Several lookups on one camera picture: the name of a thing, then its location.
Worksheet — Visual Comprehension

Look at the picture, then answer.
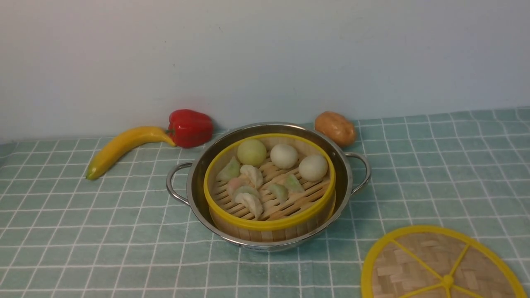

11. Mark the pink dumpling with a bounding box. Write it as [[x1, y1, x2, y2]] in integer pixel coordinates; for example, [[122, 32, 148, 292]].
[[226, 177, 252, 199]]

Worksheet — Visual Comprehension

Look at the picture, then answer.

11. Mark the green dumpling left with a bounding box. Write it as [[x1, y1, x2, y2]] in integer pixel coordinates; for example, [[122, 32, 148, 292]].
[[216, 156, 241, 182]]

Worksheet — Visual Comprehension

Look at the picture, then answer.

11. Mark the white dumpling upper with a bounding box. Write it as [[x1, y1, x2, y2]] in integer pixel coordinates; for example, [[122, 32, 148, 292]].
[[240, 165, 263, 189]]

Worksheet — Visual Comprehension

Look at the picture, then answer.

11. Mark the yellow plastic banana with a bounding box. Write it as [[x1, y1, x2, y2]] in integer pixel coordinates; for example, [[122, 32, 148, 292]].
[[85, 126, 176, 180]]

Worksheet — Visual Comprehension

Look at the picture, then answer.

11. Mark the yellow-rimmed bamboo steamer basket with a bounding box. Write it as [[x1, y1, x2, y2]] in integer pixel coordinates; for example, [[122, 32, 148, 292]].
[[204, 133, 336, 242]]

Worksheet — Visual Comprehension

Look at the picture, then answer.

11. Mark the white dumpling front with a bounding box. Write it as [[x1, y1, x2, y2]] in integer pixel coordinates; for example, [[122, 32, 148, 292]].
[[235, 192, 264, 220]]

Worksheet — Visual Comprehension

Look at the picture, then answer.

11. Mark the white bun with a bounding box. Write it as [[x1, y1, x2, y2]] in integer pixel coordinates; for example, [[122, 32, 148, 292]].
[[270, 144, 299, 169], [298, 154, 329, 182]]

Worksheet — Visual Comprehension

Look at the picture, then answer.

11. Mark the green dumpling right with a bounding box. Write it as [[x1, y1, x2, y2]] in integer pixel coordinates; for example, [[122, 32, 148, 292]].
[[283, 174, 305, 194]]

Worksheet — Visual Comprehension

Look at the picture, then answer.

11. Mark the stainless steel two-handled pot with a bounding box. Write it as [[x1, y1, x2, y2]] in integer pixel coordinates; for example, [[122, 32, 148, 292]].
[[166, 122, 371, 252]]

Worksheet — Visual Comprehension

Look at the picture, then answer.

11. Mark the white dumpling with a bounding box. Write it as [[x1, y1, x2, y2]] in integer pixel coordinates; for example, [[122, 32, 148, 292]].
[[235, 192, 264, 220], [240, 165, 263, 189]]

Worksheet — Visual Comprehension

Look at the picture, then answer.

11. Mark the white bun right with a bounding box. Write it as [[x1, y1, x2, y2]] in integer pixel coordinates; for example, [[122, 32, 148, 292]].
[[298, 154, 329, 182]]

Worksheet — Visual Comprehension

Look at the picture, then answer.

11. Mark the green bun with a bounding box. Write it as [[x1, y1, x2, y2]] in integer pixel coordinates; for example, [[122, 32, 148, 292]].
[[236, 139, 267, 167]]

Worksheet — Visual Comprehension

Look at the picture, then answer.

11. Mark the red bell pepper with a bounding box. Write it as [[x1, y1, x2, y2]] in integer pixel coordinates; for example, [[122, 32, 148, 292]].
[[167, 109, 214, 149]]

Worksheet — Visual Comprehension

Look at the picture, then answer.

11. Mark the green dumpling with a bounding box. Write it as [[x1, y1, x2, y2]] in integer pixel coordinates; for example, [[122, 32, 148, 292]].
[[267, 183, 289, 204], [283, 174, 305, 194], [216, 156, 241, 182]]

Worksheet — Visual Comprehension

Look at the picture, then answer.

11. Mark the white bun middle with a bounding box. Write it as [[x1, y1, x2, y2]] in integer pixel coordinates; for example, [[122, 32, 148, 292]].
[[270, 144, 299, 169]]

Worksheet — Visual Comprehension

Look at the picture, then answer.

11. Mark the brown potato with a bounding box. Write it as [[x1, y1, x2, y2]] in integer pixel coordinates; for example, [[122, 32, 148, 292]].
[[313, 111, 357, 148]]

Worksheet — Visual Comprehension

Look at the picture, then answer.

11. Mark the yellow woven bamboo steamer lid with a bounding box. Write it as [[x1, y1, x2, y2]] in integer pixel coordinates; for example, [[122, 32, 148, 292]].
[[360, 225, 527, 298]]

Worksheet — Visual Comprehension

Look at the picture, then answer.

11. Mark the green dumpling middle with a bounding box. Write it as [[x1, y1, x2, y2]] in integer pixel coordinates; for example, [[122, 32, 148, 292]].
[[267, 183, 289, 204]]

